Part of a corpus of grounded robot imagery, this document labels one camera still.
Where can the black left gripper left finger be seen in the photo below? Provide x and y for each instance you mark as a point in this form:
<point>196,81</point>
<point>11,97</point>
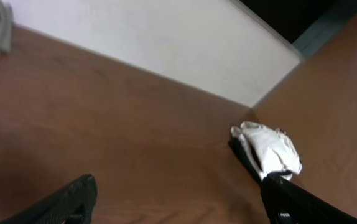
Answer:
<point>73,203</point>

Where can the white folded garment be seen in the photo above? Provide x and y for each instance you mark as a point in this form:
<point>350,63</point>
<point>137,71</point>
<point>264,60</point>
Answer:
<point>268,149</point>

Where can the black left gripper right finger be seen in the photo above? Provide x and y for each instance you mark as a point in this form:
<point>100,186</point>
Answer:
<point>286,202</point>

